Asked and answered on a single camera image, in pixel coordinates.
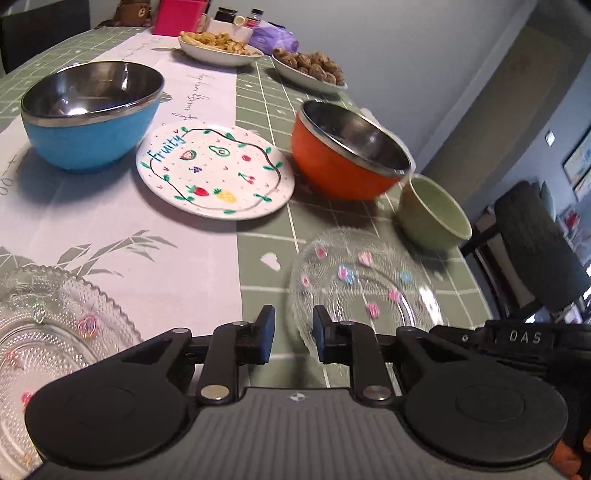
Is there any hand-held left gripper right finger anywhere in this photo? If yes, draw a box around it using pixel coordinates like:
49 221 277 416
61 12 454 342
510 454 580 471
312 305 468 402

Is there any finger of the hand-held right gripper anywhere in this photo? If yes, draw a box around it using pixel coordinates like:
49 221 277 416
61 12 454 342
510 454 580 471
428 324 485 348

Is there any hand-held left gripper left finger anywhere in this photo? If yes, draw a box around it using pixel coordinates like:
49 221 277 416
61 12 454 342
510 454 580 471
117 305 276 406

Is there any glass plate with flower prints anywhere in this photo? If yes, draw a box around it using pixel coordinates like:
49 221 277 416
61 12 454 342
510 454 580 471
287 226 445 364
0 263 144 479

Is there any small green ceramic bowl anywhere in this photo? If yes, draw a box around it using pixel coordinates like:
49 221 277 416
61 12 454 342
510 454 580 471
397 174 474 252

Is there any orange steel-lined bowl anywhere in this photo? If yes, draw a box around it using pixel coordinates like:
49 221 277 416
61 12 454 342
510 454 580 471
290 99 413 202

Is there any white fruit-print plate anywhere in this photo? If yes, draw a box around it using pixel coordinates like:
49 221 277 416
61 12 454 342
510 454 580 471
136 122 296 221

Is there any blue steel-lined bowl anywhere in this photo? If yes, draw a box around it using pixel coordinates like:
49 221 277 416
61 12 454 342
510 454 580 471
20 61 166 174

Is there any black fluffy-cushioned chair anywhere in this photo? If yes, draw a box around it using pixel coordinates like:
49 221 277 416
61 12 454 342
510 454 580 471
461 180 591 320

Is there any white table runner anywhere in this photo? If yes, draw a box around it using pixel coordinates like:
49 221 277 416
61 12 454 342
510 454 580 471
0 28 246 344

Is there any green checked tablecloth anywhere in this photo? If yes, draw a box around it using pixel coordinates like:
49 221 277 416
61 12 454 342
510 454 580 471
0 25 496 389

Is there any white dish of brown snacks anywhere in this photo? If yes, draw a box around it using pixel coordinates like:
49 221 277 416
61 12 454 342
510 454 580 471
271 53 348 91

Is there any pile of round brown snacks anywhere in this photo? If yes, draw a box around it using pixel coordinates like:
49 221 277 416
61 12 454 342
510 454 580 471
274 48 345 85

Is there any white dish of fried snacks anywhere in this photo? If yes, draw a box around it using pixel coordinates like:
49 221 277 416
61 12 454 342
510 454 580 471
178 34 265 68

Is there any purple plastic bag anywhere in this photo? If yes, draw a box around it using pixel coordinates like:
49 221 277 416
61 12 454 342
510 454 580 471
249 25 300 54

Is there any pile of fried snacks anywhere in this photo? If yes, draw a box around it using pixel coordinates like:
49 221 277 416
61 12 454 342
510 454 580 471
180 30 260 57

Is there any small white bottle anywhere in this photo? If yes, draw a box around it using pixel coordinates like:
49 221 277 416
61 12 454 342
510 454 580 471
232 15 256 43

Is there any pink box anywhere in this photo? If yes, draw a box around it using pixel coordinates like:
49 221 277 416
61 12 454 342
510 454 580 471
152 0 210 37

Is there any framed wall picture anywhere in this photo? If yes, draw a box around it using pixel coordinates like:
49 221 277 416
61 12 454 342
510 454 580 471
573 170 591 202
562 127 591 186

